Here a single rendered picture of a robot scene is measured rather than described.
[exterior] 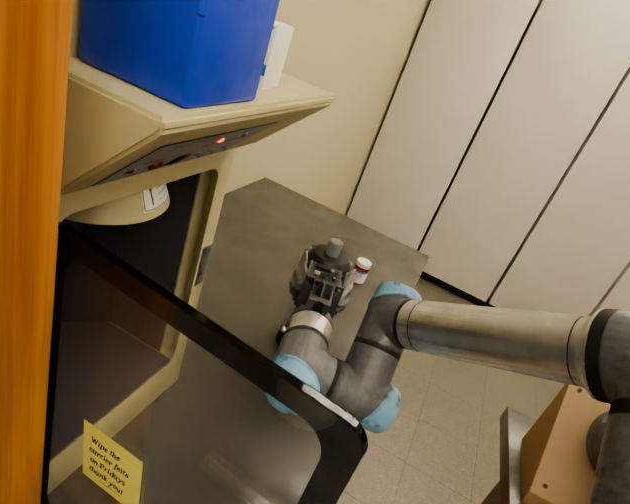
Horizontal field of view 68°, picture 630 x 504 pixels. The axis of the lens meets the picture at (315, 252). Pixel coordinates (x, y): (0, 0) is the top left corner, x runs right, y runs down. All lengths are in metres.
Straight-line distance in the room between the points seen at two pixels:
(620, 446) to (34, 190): 0.47
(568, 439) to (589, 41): 2.66
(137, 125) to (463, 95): 3.11
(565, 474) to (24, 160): 0.98
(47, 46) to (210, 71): 0.12
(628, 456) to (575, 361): 0.11
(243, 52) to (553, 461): 0.89
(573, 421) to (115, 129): 0.94
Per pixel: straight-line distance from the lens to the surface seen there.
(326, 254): 0.93
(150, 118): 0.33
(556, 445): 1.05
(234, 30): 0.37
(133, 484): 0.51
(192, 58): 0.34
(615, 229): 3.55
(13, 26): 0.28
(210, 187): 0.71
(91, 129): 0.37
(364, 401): 0.70
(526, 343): 0.58
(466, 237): 3.55
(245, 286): 1.19
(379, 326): 0.72
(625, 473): 0.48
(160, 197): 0.61
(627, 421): 0.50
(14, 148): 0.29
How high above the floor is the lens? 1.61
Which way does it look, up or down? 28 degrees down
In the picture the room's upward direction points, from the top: 20 degrees clockwise
